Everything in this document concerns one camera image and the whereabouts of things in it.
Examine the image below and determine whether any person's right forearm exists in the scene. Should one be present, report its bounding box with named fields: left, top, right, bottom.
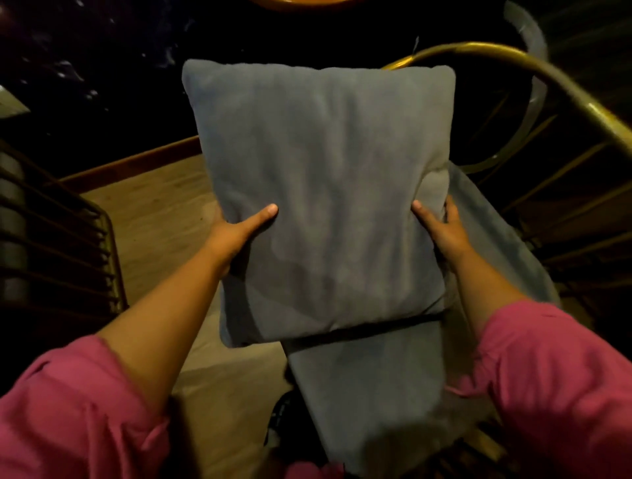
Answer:
left=444, top=246, right=532, bottom=341

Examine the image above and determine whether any gold metal frame chair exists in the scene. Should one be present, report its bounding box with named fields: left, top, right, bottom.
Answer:
left=382, top=41, right=632, bottom=479

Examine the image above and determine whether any person's right hand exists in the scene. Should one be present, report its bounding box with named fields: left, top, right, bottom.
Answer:
left=410, top=195, right=477, bottom=271

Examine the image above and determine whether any dark striped upholstered sofa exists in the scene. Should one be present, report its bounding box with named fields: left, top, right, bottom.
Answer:
left=538, top=0, right=632, bottom=114

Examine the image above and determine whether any wooden skirting board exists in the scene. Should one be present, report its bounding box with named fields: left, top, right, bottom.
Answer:
left=58, top=135, right=203, bottom=194

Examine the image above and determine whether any large grey seat pad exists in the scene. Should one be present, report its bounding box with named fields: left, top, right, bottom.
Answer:
left=282, top=160, right=562, bottom=477

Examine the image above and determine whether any person's left forearm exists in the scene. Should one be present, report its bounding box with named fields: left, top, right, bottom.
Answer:
left=96, top=244, right=233, bottom=415

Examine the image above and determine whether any grey square pillow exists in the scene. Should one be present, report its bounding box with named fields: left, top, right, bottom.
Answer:
left=181, top=59, right=457, bottom=349

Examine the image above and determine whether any grey curved metal rail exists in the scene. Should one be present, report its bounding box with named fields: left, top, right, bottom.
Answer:
left=459, top=0, right=550, bottom=174

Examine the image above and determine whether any person's left hand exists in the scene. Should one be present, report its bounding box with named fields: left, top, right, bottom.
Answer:
left=202, top=203, right=279, bottom=278

